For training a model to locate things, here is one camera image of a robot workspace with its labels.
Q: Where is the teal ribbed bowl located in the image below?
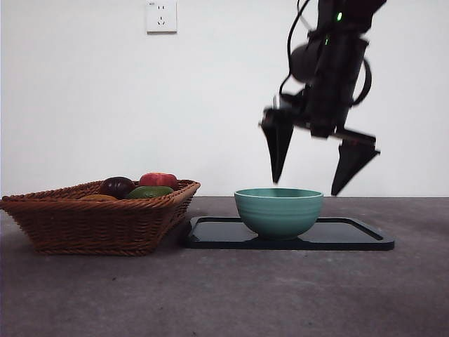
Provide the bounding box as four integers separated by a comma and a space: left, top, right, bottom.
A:
234, 187, 324, 242

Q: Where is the brown fuzzy kiwi fruit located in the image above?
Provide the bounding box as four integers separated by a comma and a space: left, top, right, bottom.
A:
79, 194, 119, 202

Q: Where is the dark rectangular tray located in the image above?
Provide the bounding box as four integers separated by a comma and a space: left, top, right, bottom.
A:
182, 216, 396, 251

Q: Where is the red apple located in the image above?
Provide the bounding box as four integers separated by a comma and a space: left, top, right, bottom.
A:
138, 172, 179, 192

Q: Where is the green avocado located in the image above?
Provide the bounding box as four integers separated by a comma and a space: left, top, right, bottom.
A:
126, 186, 175, 201

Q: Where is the dark purple fruit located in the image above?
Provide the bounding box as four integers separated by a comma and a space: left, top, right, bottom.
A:
99, 176, 136, 200

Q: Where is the brown wicker basket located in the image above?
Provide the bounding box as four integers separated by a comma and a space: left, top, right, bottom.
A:
0, 179, 201, 257

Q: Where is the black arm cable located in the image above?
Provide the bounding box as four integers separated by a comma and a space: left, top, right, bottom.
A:
279, 0, 313, 98
351, 58, 373, 106

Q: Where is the white wall socket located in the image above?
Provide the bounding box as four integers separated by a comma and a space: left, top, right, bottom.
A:
145, 1, 177, 36

